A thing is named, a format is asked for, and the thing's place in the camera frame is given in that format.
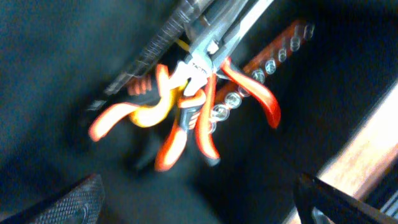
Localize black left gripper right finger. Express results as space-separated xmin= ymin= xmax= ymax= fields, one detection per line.
xmin=293 ymin=173 xmax=397 ymax=224

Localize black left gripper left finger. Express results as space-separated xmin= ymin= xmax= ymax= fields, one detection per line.
xmin=1 ymin=174 xmax=105 ymax=224

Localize orange socket rail set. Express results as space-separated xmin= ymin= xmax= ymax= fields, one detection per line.
xmin=207 ymin=20 xmax=315 ymax=134

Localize yellow black stubby screwdriver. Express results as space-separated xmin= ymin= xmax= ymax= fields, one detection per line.
xmin=129 ymin=39 xmax=190 ymax=129

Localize black box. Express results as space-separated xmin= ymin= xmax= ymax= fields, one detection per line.
xmin=1 ymin=1 xmax=397 ymax=223

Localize red diagonal cutting pliers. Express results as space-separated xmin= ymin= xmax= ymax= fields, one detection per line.
xmin=190 ymin=0 xmax=281 ymax=166

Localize orange black needle-nose pliers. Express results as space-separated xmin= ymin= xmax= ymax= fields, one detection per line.
xmin=88 ymin=0 xmax=281 ymax=172

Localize silver ratchet wrench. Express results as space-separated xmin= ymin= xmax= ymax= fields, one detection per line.
xmin=103 ymin=0 xmax=212 ymax=95

